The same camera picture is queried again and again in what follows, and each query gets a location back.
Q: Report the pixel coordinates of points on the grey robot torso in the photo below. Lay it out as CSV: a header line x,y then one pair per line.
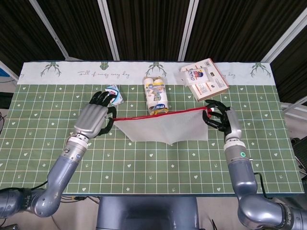
x,y
146,213

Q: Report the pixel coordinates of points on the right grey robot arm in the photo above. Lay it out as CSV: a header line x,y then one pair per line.
x,y
242,179

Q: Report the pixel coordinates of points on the green grid tablecloth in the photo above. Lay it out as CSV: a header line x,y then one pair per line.
x,y
144,167

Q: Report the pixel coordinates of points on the clear mesh zipper pouch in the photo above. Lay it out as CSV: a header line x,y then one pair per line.
x,y
165,127

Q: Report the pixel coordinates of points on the small blue white packet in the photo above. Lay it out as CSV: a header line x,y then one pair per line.
x,y
117,97

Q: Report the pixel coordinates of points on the white plastic wrapped packet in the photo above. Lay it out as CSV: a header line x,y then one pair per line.
x,y
194,75

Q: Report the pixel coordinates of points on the plastic wrapped roll pack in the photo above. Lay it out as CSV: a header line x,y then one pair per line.
x,y
156,93

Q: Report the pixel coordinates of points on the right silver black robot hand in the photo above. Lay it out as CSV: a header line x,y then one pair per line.
x,y
233,124

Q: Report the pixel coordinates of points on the white partition post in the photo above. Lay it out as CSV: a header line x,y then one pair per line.
x,y
109,28
50,31
188,28
285,36

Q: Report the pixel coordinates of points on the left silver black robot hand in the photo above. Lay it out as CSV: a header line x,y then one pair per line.
x,y
92,119

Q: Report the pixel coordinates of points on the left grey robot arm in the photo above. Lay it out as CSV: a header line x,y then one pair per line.
x,y
62,172

